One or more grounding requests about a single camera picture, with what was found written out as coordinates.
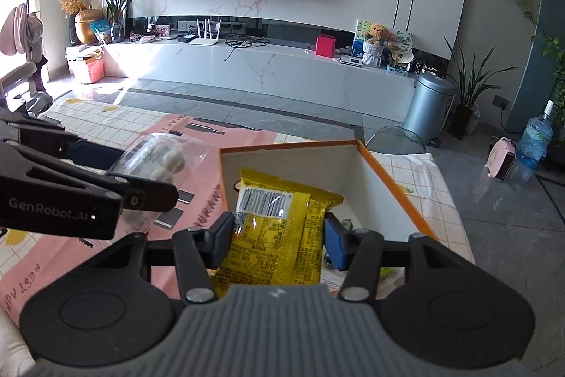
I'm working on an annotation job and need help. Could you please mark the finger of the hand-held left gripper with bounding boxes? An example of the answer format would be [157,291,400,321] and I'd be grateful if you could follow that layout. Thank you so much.
[0,107,123,175]
[0,141,179,214]

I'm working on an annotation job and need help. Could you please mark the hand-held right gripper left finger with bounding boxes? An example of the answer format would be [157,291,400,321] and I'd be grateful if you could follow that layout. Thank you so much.
[88,211,234,305]

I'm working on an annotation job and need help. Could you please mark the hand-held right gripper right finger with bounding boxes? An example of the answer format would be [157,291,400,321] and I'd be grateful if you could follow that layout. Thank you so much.
[324,213,475,302]

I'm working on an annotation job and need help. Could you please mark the clear packet of round snacks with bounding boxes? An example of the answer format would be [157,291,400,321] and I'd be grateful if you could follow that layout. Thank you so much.
[106,134,212,233]

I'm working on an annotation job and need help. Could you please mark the yellow snack packet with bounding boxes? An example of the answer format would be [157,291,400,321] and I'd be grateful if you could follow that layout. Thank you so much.
[207,167,345,300]

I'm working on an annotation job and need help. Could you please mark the green snack packet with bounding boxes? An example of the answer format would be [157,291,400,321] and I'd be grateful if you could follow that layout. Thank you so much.
[380,266,404,287]

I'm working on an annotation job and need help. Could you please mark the orange cardboard box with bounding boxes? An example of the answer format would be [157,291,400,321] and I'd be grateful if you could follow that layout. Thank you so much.
[218,140,435,294]

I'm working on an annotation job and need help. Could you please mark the pink and white checked tablecloth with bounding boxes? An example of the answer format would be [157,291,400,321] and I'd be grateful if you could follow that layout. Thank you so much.
[0,96,475,316]

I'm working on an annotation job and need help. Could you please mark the pink storage box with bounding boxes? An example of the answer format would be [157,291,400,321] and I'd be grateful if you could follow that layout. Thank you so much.
[66,46,107,85]

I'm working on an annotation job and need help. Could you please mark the grey office chair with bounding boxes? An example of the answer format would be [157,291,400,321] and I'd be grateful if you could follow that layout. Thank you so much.
[0,61,54,118]

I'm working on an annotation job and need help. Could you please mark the round glass side table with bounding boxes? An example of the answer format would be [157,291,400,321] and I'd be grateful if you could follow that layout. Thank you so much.
[365,124,427,158]

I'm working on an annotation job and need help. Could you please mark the blue packet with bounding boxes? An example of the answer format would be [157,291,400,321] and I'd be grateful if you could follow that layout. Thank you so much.
[90,19,112,44]

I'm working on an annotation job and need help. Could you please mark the golden vase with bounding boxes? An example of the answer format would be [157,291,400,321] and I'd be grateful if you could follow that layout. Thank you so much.
[74,8,104,46]

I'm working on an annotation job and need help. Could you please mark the green plant in glass vase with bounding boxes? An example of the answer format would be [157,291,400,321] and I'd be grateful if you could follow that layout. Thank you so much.
[97,0,141,43]

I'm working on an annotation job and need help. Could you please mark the white textured cloth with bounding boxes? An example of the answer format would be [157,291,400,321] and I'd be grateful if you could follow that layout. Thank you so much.
[0,305,37,377]

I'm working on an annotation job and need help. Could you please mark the pink hat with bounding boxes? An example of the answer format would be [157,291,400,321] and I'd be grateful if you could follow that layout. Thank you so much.
[0,4,45,56]

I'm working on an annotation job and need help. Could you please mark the dried flower bouquet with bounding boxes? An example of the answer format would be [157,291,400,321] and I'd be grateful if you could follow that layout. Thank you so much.
[59,0,88,44]

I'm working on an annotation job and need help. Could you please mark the white router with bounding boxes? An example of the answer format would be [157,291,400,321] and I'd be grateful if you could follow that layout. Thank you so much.
[191,18,221,46]

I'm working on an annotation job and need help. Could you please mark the silver trash bin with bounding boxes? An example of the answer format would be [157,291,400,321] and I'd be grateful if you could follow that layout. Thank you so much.
[403,72,455,146]

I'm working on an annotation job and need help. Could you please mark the white marble TV cabinet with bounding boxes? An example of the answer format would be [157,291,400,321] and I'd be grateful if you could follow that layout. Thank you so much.
[66,15,446,104]

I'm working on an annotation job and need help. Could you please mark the potted long-leaf plant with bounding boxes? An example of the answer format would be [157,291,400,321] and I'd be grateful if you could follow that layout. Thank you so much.
[444,36,517,139]

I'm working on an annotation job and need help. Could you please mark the pink space heater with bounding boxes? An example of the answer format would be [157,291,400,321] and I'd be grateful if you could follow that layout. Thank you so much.
[486,137,518,182]

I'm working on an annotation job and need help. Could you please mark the teddy bear in basket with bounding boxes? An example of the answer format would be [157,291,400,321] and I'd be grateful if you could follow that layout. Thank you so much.
[361,39,387,69]

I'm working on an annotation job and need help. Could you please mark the red box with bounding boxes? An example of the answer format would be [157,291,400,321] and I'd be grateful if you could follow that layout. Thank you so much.
[315,35,336,57]

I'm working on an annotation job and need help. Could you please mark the round printed hand fan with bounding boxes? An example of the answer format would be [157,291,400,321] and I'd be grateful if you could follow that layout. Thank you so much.
[386,28,415,66]

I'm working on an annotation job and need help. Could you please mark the green landscape picture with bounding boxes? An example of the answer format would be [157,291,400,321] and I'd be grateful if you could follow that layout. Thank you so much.
[354,19,376,55]

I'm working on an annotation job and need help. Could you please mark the brown teddy bear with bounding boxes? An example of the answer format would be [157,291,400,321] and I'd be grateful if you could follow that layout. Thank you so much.
[365,23,390,47]

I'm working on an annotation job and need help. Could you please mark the blue water bottle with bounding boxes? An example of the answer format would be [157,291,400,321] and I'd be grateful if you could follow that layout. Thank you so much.
[516,100,554,170]

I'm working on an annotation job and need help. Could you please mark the trailing vine plant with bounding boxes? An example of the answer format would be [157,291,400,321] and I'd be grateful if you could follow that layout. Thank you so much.
[482,0,565,130]

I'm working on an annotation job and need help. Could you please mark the black cables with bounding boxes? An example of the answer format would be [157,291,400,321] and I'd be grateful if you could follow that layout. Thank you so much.
[223,31,271,51]

